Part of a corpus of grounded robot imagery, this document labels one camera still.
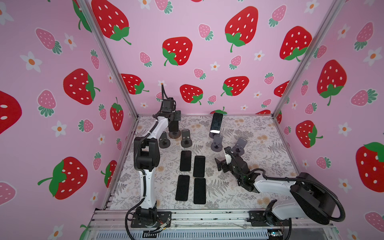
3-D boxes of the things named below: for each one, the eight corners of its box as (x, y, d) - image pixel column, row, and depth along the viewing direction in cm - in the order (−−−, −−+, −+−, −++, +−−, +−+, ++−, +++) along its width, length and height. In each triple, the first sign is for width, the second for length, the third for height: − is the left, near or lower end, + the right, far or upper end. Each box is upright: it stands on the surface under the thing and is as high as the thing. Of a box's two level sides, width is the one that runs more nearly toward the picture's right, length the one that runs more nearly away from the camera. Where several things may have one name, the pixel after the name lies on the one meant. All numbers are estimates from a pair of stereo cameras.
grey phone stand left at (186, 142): (182, 147, 104) (180, 139, 97) (183, 138, 110) (181, 129, 102) (192, 147, 104) (191, 139, 97) (192, 138, 110) (191, 129, 102)
